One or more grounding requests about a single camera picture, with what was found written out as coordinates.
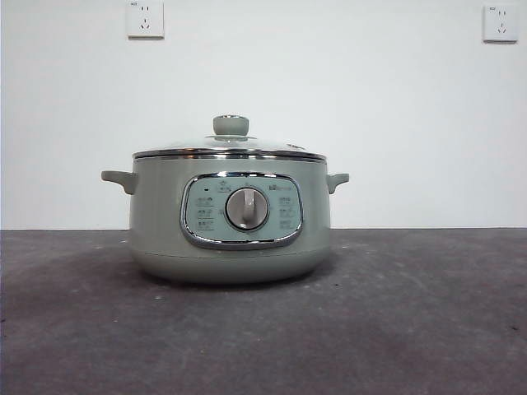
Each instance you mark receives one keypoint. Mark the glass lid with green knob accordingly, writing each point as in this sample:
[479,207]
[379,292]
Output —
[230,125]

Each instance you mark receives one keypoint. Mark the sage green electric cooking pot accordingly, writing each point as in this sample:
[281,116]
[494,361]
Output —
[164,214]

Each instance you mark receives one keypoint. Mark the white wall socket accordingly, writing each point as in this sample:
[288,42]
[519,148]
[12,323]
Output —
[145,20]
[500,22]

